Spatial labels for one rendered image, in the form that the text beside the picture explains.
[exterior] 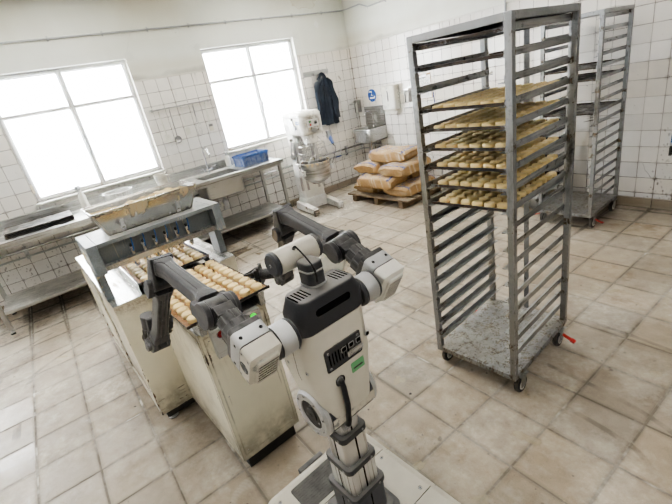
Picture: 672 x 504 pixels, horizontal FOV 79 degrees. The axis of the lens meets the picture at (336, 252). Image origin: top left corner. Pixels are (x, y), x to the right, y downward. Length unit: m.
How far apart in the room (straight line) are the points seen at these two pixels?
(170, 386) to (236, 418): 0.71
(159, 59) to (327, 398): 5.08
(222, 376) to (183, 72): 4.51
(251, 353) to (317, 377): 0.25
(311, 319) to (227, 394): 1.04
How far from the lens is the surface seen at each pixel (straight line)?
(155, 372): 2.64
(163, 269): 1.37
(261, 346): 0.99
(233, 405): 2.07
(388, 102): 6.48
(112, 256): 2.45
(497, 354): 2.52
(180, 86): 5.82
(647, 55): 4.82
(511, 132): 1.82
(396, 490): 1.80
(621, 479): 2.26
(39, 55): 5.61
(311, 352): 1.10
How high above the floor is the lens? 1.71
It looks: 23 degrees down
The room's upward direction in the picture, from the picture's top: 11 degrees counter-clockwise
